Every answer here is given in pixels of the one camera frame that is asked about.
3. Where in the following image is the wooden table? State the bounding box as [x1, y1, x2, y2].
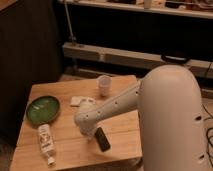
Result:
[10, 79, 142, 171]

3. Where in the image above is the clear plastic bottle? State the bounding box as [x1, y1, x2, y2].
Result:
[38, 124, 55, 165]

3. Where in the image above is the green plate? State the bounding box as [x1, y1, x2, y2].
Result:
[26, 96, 60, 125]

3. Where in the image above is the metal stand pole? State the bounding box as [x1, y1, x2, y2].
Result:
[63, 0, 76, 46]

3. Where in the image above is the grey lower shelf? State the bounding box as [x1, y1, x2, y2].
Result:
[62, 42, 213, 79]

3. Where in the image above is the white sponge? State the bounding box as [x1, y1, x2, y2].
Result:
[70, 96, 86, 107]

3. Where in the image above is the black cable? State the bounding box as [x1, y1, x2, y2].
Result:
[201, 61, 213, 168]

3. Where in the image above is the upper shelf with items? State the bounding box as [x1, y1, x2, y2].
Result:
[57, 0, 213, 19]

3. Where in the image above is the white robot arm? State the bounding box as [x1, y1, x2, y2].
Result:
[74, 65, 208, 171]

